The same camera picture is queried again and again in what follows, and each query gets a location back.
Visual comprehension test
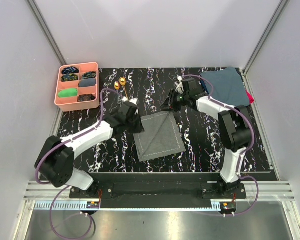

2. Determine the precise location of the teal patterned roll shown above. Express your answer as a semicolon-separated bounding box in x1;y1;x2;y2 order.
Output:
82;71;97;80

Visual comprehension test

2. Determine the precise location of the blue grey folded cloth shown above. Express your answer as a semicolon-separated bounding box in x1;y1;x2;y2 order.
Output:
200;67;250;107

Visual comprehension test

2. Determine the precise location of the magenta folded cloth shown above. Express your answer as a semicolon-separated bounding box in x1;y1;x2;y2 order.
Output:
246;90;255;104

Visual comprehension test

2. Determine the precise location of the pink compartment organizer tray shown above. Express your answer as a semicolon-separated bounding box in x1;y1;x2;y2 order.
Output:
54;62;100;112

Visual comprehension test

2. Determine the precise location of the grey rolled cloth in tray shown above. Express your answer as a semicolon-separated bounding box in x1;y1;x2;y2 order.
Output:
78;78;97;88

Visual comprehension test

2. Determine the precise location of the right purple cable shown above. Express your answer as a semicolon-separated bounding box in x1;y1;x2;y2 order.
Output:
181;74;261;217

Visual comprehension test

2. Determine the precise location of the purple cable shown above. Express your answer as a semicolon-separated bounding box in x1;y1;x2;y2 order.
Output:
34;88;126;240
181;74;261;217

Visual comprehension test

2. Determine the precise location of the blue patterned roll top left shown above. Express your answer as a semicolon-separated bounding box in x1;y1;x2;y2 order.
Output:
61;66;79;75

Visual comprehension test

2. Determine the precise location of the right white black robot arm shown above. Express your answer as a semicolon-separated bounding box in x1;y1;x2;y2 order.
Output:
160;74;255;199

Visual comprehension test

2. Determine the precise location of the grey stitched cloth napkin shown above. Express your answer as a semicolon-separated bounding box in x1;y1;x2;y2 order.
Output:
133;111;186;162

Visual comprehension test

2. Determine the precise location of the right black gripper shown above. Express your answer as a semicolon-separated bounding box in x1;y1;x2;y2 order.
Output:
158;89;189;113

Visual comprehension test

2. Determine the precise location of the white slotted cable duct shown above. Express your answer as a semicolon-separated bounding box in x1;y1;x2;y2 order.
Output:
34;199;222;212

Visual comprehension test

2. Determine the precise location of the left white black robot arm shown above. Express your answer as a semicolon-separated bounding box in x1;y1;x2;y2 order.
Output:
34;98;144;198

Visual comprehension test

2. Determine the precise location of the green rolled cloth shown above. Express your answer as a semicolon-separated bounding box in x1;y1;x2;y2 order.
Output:
57;88;78;98

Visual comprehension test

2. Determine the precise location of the yellow blue patterned roll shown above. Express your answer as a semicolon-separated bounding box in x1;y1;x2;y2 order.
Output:
61;73;79;82

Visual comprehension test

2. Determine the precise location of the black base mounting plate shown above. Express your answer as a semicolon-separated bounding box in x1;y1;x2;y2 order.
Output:
69;172;247;203

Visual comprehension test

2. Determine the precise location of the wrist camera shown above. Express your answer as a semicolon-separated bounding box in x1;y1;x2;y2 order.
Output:
174;76;184;94
121;97;140;105

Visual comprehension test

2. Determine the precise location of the brown patterned roll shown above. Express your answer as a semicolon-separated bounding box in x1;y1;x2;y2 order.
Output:
78;94;96;102

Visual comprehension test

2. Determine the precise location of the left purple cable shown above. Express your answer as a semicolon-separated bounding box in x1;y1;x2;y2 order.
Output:
34;88;126;240

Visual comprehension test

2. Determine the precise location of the gold spoon teal handle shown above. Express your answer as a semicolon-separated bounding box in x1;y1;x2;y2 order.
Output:
114;81;121;104

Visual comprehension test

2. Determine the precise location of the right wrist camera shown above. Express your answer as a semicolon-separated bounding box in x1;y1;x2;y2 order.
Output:
174;76;184;94

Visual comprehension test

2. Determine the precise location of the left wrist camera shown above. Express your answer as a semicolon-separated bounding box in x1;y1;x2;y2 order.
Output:
121;97;140;105

